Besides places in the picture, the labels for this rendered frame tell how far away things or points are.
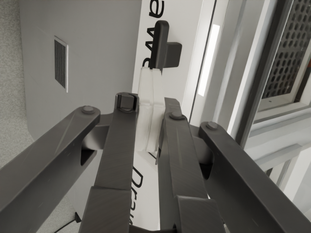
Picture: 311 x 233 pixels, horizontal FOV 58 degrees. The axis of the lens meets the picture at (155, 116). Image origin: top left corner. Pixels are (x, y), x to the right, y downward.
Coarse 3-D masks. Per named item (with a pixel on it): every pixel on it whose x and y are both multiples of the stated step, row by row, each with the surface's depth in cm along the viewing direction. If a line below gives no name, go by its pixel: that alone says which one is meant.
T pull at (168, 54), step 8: (160, 24) 29; (168, 24) 29; (160, 32) 29; (160, 40) 29; (152, 48) 30; (160, 48) 30; (168, 48) 31; (176, 48) 31; (152, 56) 31; (160, 56) 30; (168, 56) 31; (176, 56) 32; (152, 64) 31; (160, 64) 31; (168, 64) 32; (176, 64) 32
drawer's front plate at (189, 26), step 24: (144, 0) 36; (168, 0) 32; (192, 0) 30; (144, 24) 37; (192, 24) 30; (144, 48) 38; (192, 48) 31; (168, 72) 35; (192, 72) 32; (168, 96) 35; (192, 96) 34
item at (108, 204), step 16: (128, 96) 14; (128, 112) 14; (112, 128) 12; (128, 128) 13; (112, 144) 11; (128, 144) 11; (112, 160) 10; (128, 160) 10; (96, 176) 9; (112, 176) 10; (128, 176) 10; (96, 192) 8; (112, 192) 8; (128, 192) 8; (96, 208) 7; (112, 208) 8; (128, 208) 8; (96, 224) 7; (112, 224) 7; (128, 224) 7
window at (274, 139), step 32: (288, 0) 25; (288, 32) 26; (288, 64) 26; (288, 96) 26; (256, 128) 30; (288, 128) 27; (256, 160) 30; (288, 160) 28; (288, 192) 28; (224, 224) 36
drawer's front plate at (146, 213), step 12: (144, 156) 43; (144, 168) 43; (156, 168) 41; (144, 180) 43; (156, 180) 41; (132, 192) 47; (144, 192) 44; (156, 192) 41; (132, 204) 48; (144, 204) 44; (156, 204) 42; (144, 216) 45; (156, 216) 42; (144, 228) 46; (156, 228) 43
